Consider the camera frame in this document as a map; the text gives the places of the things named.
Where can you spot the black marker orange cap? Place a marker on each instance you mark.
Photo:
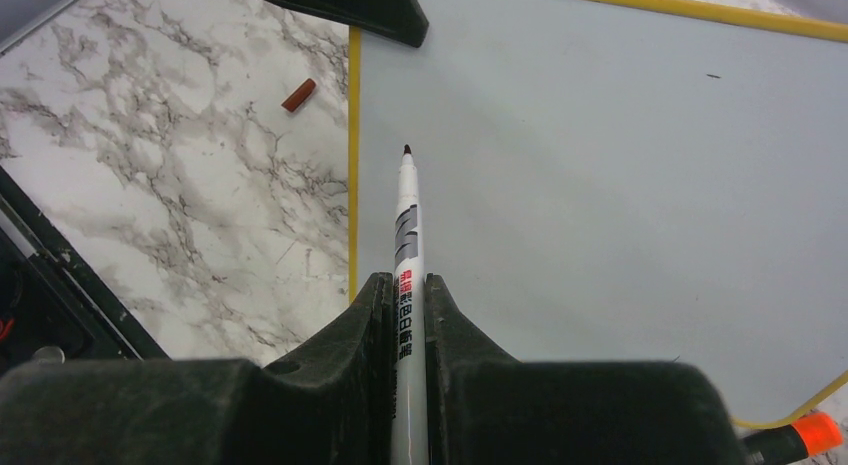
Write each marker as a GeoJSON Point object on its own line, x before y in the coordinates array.
{"type": "Point", "coordinates": [808, 436]}

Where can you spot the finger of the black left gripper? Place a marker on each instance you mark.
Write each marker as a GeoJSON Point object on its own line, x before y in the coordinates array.
{"type": "Point", "coordinates": [402, 21]}

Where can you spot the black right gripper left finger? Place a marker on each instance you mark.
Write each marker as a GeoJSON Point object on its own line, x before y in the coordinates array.
{"type": "Point", "coordinates": [325, 402]}

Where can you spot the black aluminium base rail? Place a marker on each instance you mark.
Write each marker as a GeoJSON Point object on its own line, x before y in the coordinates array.
{"type": "Point", "coordinates": [54, 306]}

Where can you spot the white brown whiteboard marker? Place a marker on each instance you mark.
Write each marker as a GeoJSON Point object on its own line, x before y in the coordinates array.
{"type": "Point", "coordinates": [409, 442]}

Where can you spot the brown marker cap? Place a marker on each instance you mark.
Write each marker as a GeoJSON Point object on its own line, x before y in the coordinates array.
{"type": "Point", "coordinates": [299, 96]}

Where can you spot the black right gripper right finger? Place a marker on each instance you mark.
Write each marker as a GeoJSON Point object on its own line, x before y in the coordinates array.
{"type": "Point", "coordinates": [487, 407]}

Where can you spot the yellow framed whiteboard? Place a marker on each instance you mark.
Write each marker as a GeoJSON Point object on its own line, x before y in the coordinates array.
{"type": "Point", "coordinates": [607, 183]}

